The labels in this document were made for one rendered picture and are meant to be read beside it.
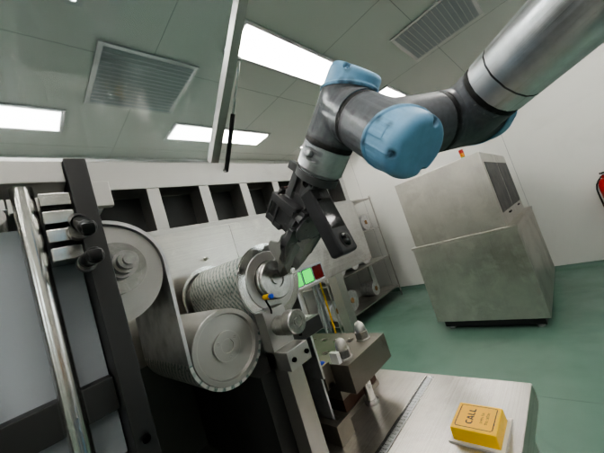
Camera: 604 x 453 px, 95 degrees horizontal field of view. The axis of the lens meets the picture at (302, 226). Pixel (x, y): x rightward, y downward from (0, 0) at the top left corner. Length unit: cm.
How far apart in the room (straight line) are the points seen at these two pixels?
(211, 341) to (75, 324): 21
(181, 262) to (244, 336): 38
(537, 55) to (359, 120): 17
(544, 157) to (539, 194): 47
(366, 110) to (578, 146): 455
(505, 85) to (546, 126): 449
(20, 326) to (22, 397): 6
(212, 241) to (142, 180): 25
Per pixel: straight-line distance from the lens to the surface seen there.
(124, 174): 88
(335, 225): 43
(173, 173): 92
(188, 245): 86
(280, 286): 54
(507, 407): 71
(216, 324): 50
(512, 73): 38
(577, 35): 36
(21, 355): 35
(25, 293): 35
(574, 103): 489
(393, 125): 31
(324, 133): 41
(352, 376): 66
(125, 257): 35
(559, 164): 483
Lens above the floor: 129
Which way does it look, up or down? 5 degrees up
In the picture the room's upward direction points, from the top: 18 degrees counter-clockwise
